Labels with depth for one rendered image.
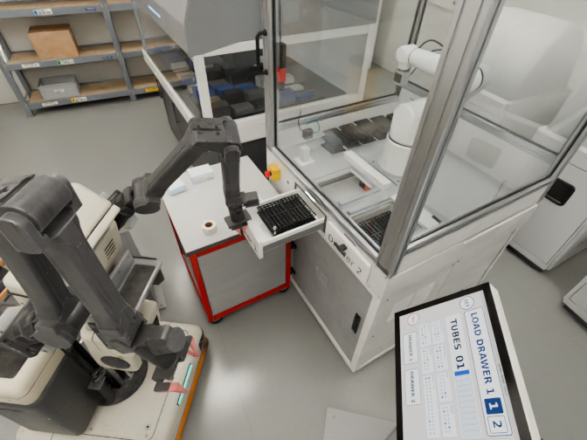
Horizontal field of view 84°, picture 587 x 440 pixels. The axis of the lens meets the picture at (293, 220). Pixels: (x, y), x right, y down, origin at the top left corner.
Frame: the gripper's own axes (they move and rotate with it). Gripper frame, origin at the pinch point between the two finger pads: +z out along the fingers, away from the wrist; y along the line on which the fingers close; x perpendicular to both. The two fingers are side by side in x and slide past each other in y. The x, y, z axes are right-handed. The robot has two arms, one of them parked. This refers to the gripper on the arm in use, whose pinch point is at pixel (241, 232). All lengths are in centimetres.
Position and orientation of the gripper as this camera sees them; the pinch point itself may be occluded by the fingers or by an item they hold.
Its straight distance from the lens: 144.4
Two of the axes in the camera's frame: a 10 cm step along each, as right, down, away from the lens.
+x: -4.8, -6.1, 6.3
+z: 0.5, 7.0, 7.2
